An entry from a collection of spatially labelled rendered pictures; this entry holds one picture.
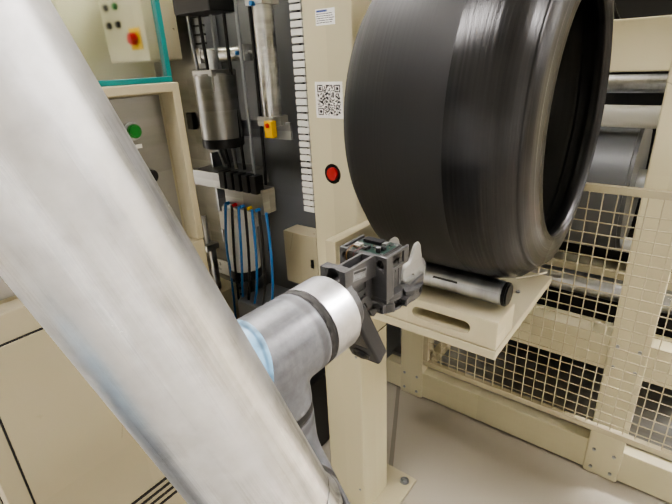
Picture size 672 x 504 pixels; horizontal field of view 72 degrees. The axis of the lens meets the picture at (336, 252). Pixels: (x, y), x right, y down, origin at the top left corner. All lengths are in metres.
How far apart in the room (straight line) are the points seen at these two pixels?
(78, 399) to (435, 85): 0.94
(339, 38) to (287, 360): 0.73
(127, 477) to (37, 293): 1.12
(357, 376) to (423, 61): 0.84
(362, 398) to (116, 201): 1.14
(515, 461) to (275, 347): 1.49
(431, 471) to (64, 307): 1.59
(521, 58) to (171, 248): 0.52
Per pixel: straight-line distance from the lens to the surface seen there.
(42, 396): 1.13
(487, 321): 0.86
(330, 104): 1.03
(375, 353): 0.62
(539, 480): 1.81
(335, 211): 1.08
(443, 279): 0.89
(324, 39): 1.04
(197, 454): 0.29
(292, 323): 0.45
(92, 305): 0.24
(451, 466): 1.78
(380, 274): 0.55
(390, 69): 0.71
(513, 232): 0.73
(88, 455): 1.25
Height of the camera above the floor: 1.30
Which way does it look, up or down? 23 degrees down
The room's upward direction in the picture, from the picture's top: 3 degrees counter-clockwise
